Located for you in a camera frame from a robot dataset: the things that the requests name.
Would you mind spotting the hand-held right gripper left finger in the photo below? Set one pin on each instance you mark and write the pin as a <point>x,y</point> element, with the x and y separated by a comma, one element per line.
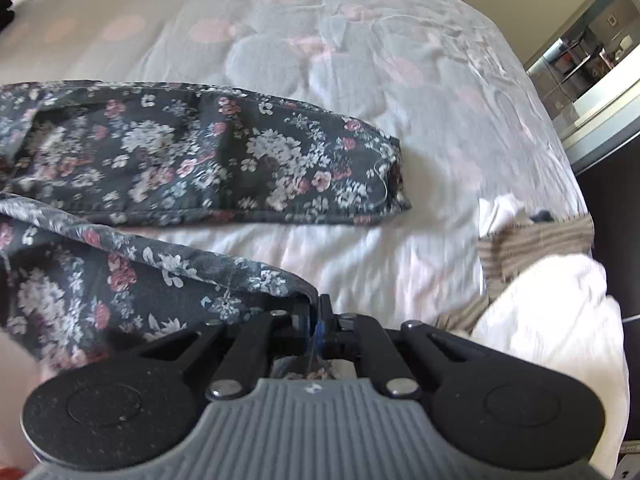
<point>299,321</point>

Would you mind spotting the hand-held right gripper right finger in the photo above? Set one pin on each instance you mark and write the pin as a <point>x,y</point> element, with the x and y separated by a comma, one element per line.
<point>326,321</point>

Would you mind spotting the dark floral pants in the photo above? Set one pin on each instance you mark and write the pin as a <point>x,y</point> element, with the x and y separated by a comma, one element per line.
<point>165,170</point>

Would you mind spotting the brown striped cloth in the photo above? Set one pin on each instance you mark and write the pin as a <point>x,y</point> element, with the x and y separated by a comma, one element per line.
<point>530,250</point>

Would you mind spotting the pink floral bed blanket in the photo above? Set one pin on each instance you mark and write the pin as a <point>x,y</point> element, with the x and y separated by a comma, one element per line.
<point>380,110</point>

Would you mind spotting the white cloth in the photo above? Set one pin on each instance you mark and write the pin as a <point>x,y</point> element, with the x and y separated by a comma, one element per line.
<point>555,320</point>

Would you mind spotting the grey cabinet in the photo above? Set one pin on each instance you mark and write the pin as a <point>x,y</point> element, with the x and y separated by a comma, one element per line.
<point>595,75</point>

